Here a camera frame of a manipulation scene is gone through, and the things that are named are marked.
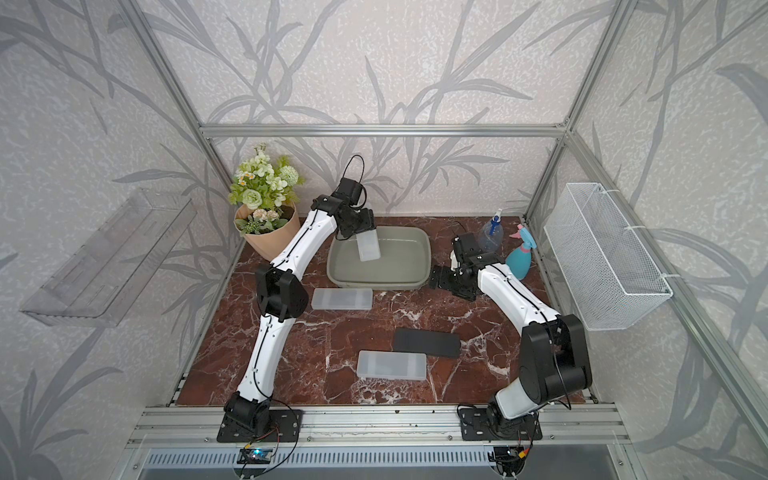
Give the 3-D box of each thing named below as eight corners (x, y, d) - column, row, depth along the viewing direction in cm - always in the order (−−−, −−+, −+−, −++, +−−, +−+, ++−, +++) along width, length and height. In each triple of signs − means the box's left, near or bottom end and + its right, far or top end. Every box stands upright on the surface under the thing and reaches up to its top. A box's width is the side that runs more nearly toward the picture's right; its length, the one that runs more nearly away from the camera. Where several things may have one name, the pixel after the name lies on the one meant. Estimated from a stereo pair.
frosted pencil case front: (356, 377, 83) (355, 375, 82) (360, 352, 88) (359, 349, 86) (426, 381, 83) (426, 378, 81) (426, 356, 87) (426, 353, 85)
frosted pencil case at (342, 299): (313, 309, 97) (310, 304, 94) (316, 293, 101) (314, 288, 98) (372, 309, 97) (371, 304, 94) (373, 293, 101) (372, 288, 98)
